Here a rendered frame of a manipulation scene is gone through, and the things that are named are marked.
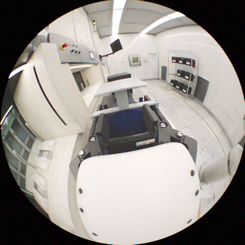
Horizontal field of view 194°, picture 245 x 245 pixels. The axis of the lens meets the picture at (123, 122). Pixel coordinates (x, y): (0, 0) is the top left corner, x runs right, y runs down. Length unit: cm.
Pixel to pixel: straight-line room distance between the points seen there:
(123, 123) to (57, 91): 31
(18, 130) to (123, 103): 121
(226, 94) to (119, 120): 273
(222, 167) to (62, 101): 73
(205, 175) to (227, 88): 245
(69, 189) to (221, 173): 64
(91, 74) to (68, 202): 185
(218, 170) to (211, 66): 273
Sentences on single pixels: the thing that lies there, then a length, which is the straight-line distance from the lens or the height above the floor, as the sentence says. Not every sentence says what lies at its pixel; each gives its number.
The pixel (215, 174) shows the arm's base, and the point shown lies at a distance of 46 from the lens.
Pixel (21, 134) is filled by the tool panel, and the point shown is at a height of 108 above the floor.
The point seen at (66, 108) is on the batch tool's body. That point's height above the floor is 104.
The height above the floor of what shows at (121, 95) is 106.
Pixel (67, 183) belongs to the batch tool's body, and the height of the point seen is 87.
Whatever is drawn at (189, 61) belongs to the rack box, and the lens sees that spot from 286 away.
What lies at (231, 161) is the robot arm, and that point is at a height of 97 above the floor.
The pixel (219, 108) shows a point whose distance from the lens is 284.
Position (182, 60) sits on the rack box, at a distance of 308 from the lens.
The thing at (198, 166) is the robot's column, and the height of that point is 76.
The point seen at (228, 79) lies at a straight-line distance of 275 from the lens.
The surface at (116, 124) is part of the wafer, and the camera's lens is 29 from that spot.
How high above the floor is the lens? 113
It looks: 44 degrees down
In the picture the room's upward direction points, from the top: 14 degrees counter-clockwise
